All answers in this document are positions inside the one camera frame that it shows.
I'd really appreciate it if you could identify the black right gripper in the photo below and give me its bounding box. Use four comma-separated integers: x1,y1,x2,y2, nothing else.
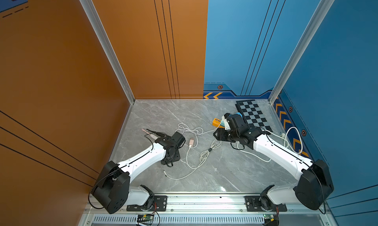
211,127,239,142

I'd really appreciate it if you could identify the pink USB charger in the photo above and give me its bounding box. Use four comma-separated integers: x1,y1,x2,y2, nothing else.
189,138,195,148

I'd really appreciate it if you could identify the thin white cable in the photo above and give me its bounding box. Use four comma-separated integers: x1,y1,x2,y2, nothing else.
163,138,222,180

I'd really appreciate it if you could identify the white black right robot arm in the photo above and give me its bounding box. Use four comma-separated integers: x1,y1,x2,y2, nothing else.
213,113,334,211

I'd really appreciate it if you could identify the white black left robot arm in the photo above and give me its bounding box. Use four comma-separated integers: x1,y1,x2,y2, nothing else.
90,132,186,214

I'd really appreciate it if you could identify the orange power strip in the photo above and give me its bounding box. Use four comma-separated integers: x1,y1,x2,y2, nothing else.
212,118,224,128

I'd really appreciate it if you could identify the black grey chessboard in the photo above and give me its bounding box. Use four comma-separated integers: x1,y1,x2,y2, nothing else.
235,100,272,131

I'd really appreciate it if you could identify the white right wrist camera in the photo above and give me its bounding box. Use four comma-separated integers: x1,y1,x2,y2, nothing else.
222,113,233,130

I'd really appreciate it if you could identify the white power strip cord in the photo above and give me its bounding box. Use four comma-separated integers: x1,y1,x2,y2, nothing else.
236,126,304,164

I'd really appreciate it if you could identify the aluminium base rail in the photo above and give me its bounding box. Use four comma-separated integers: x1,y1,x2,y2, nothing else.
79,193,337,226

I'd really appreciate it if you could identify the aluminium corner post right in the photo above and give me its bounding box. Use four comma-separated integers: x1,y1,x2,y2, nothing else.
268,0,335,105

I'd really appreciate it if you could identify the aluminium corner post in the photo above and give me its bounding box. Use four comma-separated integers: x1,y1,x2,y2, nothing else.
268,0,335,105
79,0,135,105

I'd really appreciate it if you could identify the aluminium corner post left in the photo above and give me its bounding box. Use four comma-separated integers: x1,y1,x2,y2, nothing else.
79,0,135,105

